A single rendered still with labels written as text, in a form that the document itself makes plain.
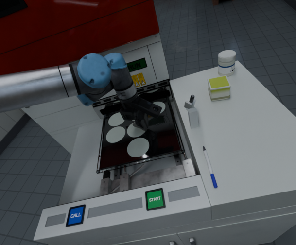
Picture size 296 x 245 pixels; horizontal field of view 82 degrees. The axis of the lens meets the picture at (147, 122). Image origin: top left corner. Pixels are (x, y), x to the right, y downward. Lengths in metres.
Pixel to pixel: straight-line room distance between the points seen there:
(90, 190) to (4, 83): 0.56
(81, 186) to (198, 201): 0.54
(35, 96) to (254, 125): 0.64
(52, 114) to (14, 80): 0.69
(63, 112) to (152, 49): 0.60
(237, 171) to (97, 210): 0.44
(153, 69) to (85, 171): 0.60
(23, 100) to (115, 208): 0.39
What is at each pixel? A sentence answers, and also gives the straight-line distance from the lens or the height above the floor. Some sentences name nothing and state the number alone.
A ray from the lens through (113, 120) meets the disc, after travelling 0.92.
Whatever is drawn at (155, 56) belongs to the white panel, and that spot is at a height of 1.11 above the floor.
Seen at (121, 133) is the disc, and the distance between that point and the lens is 0.83.
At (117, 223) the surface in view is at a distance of 0.58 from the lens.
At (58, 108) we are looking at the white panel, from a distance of 1.08.
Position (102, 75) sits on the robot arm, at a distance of 0.41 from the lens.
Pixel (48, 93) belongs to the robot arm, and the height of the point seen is 1.32.
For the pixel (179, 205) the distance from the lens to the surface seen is 0.54.
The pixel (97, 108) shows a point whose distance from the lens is 1.01.
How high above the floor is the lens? 1.48
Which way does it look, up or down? 44 degrees down
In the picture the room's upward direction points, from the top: 22 degrees counter-clockwise
